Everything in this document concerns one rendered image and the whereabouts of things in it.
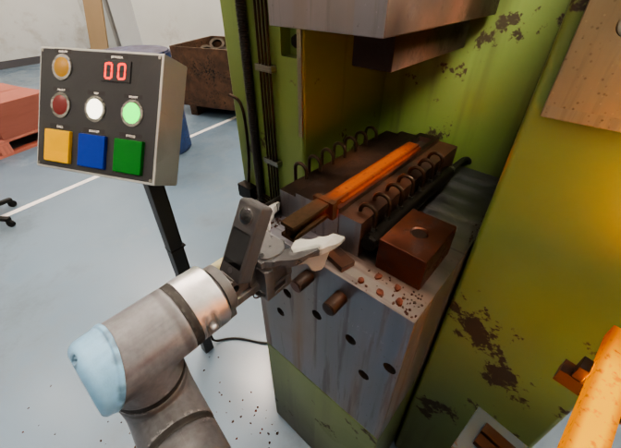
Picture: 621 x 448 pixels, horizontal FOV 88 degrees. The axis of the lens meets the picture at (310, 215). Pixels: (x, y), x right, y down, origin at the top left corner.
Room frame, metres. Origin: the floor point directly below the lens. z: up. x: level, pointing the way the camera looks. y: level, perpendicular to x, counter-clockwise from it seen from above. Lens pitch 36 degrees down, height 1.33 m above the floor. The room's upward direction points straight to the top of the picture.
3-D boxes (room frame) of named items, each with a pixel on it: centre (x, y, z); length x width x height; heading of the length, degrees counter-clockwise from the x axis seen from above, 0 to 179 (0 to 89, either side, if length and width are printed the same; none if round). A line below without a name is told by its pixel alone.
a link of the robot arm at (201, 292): (0.28, 0.14, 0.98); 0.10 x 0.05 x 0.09; 48
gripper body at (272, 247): (0.34, 0.09, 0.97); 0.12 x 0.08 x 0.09; 138
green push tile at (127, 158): (0.66, 0.40, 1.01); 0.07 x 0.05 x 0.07; 73
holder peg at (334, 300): (0.36, -0.04, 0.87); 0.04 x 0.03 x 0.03; 138
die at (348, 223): (0.65, -0.15, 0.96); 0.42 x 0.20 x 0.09; 138
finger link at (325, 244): (0.37, -0.01, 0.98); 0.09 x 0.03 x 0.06; 102
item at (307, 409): (0.63, -0.20, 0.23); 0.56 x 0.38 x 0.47; 138
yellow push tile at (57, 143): (0.71, 0.60, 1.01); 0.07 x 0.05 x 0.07; 73
